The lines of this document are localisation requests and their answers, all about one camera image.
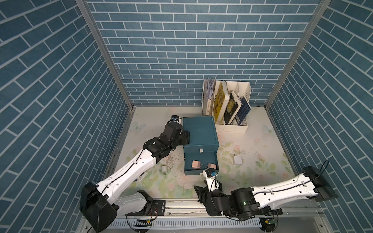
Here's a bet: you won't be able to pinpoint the teal drawer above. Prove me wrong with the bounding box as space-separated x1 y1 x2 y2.
183 144 219 160
184 154 219 176

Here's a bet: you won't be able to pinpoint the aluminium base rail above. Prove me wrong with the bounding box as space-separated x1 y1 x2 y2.
105 198 332 233

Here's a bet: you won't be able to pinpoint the yellow book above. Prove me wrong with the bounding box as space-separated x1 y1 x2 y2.
213 81 230 123

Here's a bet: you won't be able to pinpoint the black moon book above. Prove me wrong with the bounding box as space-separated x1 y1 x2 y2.
224 91 242 125

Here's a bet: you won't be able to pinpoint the white file organizer rack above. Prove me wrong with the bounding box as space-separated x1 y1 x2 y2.
202 79 252 134

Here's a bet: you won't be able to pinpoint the white square plug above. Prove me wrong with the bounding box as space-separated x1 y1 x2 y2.
233 155 243 165

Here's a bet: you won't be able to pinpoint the clear plastic document sleeves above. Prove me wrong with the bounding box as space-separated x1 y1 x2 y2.
205 78 216 100

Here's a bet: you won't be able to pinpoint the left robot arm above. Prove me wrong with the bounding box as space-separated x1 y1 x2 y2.
79 120 190 233

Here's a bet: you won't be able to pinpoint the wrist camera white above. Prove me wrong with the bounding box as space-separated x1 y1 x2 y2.
170 115 180 122
203 168 219 192

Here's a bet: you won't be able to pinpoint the teal drawer cabinet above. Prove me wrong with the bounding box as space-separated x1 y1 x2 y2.
183 116 220 155

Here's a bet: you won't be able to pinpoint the pink plug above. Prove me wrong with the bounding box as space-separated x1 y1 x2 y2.
191 160 201 170
207 163 217 170

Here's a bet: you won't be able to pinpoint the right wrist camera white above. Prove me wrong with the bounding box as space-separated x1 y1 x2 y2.
203 168 219 192

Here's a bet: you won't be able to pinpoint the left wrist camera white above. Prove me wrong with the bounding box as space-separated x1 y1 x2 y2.
170 115 180 122

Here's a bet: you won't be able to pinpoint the beige closure file folder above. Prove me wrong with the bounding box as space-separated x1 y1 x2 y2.
202 80 214 117

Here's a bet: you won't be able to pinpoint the dark blue book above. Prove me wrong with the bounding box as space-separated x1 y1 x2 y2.
235 97 251 125

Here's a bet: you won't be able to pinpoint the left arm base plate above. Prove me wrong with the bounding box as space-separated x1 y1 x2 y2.
127 200 166 218

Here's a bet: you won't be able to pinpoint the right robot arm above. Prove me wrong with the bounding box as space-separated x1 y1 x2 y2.
194 166 338 221

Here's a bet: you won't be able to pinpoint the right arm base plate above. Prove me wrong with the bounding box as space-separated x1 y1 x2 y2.
242 198 283 217

